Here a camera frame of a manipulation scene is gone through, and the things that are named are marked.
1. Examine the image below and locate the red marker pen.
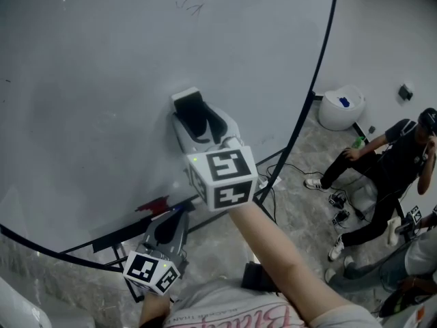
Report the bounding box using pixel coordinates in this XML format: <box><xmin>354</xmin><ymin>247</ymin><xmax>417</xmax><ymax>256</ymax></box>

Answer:
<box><xmin>135</xmin><ymin>197</ymin><xmax>171</xmax><ymax>215</ymax></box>

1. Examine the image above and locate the white whiteboard black frame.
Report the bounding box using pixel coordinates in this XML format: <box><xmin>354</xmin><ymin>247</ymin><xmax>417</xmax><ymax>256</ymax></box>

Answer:
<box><xmin>0</xmin><ymin>0</ymin><xmax>341</xmax><ymax>273</ymax></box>

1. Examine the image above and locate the white whiteboard eraser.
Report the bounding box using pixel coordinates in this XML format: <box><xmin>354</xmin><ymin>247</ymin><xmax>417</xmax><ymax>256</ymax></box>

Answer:
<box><xmin>170</xmin><ymin>86</ymin><xmax>203</xmax><ymax>107</ymax></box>

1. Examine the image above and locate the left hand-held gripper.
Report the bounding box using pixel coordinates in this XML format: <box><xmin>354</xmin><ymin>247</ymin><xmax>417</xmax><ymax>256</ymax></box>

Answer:
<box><xmin>122</xmin><ymin>210</ymin><xmax>190</xmax><ymax>297</ymax></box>

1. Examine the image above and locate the white rounded object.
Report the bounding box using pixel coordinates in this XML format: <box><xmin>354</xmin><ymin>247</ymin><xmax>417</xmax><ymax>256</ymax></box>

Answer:
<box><xmin>0</xmin><ymin>275</ymin><xmax>47</xmax><ymax>328</ymax></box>

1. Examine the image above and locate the white stool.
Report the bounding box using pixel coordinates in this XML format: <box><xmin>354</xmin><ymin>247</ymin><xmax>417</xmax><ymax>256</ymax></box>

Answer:
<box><xmin>350</xmin><ymin>182</ymin><xmax>379</xmax><ymax>213</ymax></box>

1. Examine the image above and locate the black floor cable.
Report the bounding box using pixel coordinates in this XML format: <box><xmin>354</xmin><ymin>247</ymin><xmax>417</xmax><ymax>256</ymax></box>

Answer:
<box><xmin>256</xmin><ymin>162</ymin><xmax>325</xmax><ymax>225</ymax></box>

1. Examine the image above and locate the black gripper on floor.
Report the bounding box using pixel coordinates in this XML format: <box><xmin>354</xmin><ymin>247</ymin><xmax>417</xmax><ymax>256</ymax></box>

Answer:
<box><xmin>332</xmin><ymin>209</ymin><xmax>351</xmax><ymax>229</ymax></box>
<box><xmin>327</xmin><ymin>191</ymin><xmax>348</xmax><ymax>210</ymax></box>

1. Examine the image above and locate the black wall plug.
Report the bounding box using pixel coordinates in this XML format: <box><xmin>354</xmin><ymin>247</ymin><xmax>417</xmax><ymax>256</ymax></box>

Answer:
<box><xmin>397</xmin><ymin>84</ymin><xmax>414</xmax><ymax>101</ymax></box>

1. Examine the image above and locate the person's left forearm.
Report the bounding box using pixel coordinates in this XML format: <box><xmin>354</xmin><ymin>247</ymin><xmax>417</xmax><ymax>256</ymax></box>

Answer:
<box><xmin>139</xmin><ymin>291</ymin><xmax>171</xmax><ymax>328</ymax></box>

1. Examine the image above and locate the white power strip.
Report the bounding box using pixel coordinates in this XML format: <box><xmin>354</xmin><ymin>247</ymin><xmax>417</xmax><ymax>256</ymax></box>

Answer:
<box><xmin>257</xmin><ymin>175</ymin><xmax>283</xmax><ymax>190</ymax></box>

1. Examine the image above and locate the white round bin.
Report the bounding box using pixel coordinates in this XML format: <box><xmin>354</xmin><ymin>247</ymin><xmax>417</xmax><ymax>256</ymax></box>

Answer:
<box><xmin>318</xmin><ymin>84</ymin><xmax>367</xmax><ymax>132</ymax></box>

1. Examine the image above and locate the person's white printed shirt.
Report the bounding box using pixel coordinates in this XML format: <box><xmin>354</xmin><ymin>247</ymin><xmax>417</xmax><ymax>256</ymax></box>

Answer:
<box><xmin>163</xmin><ymin>277</ymin><xmax>383</xmax><ymax>328</ymax></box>

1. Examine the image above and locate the black box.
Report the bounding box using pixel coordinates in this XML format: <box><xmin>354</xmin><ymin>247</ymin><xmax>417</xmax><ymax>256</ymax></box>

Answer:
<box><xmin>240</xmin><ymin>261</ymin><xmax>278</xmax><ymax>294</ymax></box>

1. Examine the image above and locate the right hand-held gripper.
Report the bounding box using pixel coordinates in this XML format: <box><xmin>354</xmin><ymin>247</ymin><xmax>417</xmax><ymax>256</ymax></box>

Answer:
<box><xmin>170</xmin><ymin>94</ymin><xmax>259</xmax><ymax>213</ymax></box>

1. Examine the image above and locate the person's right forearm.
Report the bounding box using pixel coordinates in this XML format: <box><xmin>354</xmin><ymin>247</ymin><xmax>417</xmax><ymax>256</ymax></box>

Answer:
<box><xmin>227</xmin><ymin>202</ymin><xmax>346</xmax><ymax>320</ymax></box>

